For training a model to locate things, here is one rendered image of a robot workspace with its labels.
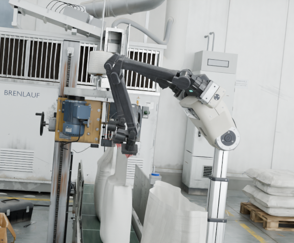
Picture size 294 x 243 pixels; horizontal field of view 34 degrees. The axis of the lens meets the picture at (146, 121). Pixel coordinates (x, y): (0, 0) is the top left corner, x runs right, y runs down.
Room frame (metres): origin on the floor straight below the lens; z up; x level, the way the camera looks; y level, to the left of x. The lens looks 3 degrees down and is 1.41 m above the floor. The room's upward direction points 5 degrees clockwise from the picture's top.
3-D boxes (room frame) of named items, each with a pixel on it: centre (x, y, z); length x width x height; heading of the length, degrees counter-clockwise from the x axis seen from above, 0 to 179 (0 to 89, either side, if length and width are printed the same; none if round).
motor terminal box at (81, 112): (3.25, 0.44, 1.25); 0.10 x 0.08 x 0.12; 124
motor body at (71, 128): (3.34, 0.50, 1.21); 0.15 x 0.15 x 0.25
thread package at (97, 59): (3.37, 0.36, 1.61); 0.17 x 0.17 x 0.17
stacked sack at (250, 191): (6.09, -1.67, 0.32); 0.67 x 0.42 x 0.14; 103
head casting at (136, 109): (3.67, 0.18, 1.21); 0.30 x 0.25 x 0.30; 9
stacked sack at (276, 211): (5.87, -1.65, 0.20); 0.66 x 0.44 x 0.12; 9
